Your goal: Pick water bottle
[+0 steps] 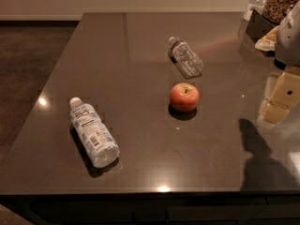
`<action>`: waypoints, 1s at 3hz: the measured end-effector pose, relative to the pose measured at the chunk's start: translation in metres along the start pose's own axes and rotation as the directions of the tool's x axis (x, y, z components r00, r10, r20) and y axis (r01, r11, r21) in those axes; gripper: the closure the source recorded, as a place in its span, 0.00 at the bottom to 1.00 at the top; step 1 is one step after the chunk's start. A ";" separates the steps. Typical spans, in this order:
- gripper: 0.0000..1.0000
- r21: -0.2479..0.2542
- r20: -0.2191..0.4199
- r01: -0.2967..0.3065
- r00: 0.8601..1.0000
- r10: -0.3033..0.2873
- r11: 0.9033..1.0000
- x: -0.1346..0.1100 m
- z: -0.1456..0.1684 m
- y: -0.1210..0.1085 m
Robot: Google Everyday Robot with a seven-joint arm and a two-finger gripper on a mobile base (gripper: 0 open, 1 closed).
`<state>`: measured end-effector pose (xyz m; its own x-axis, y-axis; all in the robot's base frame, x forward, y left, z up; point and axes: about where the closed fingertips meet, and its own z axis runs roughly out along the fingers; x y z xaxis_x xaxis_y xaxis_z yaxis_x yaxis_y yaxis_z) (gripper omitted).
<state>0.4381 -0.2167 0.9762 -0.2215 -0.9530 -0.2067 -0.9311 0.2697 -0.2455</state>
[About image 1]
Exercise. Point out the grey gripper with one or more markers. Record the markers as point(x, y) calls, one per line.
point(289, 37)

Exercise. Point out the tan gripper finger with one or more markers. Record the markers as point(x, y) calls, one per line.
point(274, 113)

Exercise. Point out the clear plastic water bottle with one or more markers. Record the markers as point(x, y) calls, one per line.
point(185, 59)

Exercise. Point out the upright clear bottle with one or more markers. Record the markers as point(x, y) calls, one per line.
point(252, 5)

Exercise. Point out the blue labelled water bottle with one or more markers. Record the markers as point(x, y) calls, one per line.
point(96, 139)

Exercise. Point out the wrapped snack packet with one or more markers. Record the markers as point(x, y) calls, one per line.
point(267, 43)

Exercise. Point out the black box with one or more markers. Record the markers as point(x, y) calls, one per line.
point(258, 26)

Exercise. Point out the red apple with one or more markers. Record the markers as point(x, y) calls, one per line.
point(184, 97)

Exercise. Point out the jar of granola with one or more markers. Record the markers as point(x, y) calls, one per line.
point(276, 10)

